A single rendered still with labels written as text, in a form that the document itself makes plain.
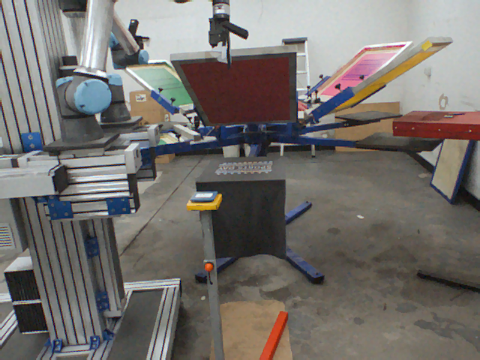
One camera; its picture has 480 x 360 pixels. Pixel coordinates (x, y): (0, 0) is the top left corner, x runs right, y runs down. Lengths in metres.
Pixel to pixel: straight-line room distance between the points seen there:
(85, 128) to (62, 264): 0.72
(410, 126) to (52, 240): 1.98
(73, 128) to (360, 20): 5.46
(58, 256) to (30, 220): 0.20
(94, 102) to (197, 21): 5.27
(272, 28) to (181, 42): 1.45
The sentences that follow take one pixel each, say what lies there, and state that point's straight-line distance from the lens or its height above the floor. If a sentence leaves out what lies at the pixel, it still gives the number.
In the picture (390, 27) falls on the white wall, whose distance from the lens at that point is 6.64.
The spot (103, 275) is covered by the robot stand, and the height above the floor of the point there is 0.56.
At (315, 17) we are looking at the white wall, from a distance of 6.49.
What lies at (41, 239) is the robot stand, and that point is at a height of 0.80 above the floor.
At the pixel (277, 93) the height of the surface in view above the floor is 1.32.
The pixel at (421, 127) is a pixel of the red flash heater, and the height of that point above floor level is 1.07.
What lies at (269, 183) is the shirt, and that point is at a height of 0.93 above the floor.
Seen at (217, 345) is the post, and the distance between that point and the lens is 2.04.
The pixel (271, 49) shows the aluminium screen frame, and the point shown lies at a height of 1.54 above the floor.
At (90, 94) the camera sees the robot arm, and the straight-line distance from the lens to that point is 1.44.
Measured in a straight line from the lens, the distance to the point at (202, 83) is 2.10.
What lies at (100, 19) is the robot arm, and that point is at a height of 1.67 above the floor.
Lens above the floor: 1.51
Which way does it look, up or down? 17 degrees down
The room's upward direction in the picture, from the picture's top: 4 degrees counter-clockwise
